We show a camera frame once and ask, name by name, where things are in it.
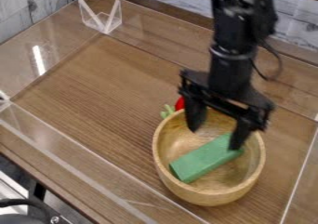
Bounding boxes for green rectangular block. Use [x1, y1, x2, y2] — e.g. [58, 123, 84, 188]
[168, 133, 243, 183]

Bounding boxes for clear acrylic corner bracket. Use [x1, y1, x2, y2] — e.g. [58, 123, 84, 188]
[79, 0, 121, 34]

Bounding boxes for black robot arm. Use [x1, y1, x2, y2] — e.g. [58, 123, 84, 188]
[179, 0, 276, 150]

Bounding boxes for clear acrylic tray wall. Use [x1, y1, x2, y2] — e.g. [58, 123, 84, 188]
[0, 91, 208, 224]

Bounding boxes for black cable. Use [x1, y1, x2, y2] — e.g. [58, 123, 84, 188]
[0, 197, 42, 224]

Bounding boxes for wooden bowl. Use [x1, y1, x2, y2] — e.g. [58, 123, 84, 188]
[151, 110, 266, 206]

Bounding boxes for black metal table frame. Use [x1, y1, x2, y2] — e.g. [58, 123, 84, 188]
[0, 159, 84, 224]

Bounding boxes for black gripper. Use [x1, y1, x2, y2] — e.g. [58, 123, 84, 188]
[179, 53, 274, 151]

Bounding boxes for red toy strawberry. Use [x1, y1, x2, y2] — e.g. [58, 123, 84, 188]
[160, 97, 185, 119]

